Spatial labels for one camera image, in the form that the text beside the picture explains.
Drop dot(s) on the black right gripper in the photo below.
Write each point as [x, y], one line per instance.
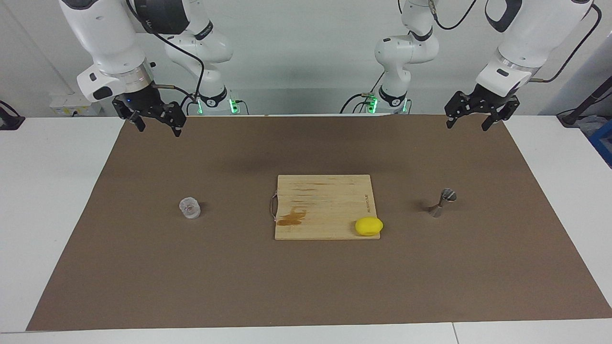
[143, 102]

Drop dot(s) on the brown table mat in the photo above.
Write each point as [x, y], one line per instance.
[430, 277]

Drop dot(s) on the yellow lemon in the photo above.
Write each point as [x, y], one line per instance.
[368, 226]

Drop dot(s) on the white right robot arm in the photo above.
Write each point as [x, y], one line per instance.
[110, 38]

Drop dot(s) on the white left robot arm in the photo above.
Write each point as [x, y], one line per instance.
[526, 43]

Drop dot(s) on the white wall power strip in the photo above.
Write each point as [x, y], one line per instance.
[71, 104]

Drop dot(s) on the black stand leg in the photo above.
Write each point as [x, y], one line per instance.
[571, 117]

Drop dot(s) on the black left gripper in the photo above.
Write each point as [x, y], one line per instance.
[488, 99]

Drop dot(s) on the clear glass cup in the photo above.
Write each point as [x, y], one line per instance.
[190, 208]

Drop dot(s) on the black clamp mount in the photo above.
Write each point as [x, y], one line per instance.
[9, 119]

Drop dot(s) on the steel jigger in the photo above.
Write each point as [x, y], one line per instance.
[448, 195]

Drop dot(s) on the wooden cutting board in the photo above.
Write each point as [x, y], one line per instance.
[330, 210]

